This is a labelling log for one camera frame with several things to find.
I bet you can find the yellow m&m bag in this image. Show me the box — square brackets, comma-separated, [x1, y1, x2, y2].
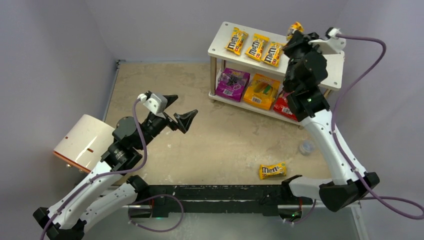
[286, 21, 304, 41]
[224, 27, 249, 56]
[262, 41, 286, 68]
[244, 33, 270, 62]
[258, 162, 287, 180]

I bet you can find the red candy bag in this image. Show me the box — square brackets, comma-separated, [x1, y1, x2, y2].
[273, 95, 298, 122]

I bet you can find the orange candy bag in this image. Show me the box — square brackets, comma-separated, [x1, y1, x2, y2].
[242, 73, 281, 111]

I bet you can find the purple candy bag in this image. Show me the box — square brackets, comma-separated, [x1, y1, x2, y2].
[215, 68, 250, 102]

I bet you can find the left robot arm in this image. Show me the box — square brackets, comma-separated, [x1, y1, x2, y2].
[33, 91, 198, 240]

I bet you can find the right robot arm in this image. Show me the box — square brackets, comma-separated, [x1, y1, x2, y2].
[281, 30, 380, 212]

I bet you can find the white two-tier shelf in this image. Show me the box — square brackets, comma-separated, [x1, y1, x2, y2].
[207, 21, 345, 125]

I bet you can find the white cylinder roll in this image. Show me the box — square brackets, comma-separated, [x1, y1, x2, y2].
[53, 114, 115, 173]

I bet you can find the small clear round cap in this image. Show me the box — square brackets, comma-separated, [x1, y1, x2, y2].
[298, 139, 316, 156]

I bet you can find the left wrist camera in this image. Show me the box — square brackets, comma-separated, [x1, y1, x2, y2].
[137, 91, 168, 118]

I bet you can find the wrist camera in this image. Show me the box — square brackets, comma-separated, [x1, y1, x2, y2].
[308, 27, 346, 55]
[137, 91, 168, 118]

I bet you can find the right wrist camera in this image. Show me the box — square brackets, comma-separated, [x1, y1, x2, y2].
[308, 27, 346, 55]

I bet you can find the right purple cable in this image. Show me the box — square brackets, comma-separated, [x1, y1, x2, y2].
[331, 33, 424, 220]

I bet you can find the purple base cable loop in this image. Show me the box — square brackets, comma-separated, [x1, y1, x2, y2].
[127, 191, 185, 232]

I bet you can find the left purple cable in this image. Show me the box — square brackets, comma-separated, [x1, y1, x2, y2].
[39, 94, 149, 240]

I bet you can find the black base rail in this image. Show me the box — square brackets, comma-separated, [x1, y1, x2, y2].
[138, 184, 313, 218]

